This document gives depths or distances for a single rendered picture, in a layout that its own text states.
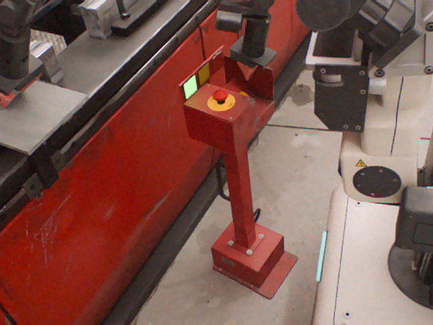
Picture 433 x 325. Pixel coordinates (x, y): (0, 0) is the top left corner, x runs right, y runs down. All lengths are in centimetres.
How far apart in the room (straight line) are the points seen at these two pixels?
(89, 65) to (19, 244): 49
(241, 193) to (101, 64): 57
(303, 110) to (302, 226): 69
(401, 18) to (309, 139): 160
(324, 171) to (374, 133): 113
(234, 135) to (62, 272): 57
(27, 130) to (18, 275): 40
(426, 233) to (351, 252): 48
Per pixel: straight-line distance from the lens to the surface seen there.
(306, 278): 192
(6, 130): 110
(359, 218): 173
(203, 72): 141
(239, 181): 158
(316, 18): 79
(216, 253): 188
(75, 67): 144
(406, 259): 168
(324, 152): 232
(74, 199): 138
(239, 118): 132
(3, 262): 128
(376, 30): 82
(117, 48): 147
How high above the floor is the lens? 163
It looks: 45 degrees down
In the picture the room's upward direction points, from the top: 10 degrees counter-clockwise
